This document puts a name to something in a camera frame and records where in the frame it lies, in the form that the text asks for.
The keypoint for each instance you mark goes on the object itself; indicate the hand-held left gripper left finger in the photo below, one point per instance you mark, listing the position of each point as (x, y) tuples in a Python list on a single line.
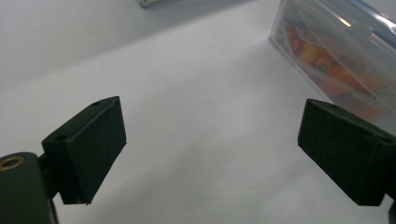
[(90, 149)]

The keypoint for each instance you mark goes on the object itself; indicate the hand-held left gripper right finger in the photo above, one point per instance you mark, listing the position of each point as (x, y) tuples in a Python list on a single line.
[(342, 152)]

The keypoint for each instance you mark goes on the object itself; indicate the orange and yellow toy pieces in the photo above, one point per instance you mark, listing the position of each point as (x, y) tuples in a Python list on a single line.
[(339, 74)]

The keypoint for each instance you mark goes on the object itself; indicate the clear blue-rimmed plastic container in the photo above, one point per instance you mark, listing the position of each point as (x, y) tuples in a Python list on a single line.
[(378, 21)]

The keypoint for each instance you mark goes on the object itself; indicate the metal bar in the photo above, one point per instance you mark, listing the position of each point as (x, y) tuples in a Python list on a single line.
[(152, 2)]

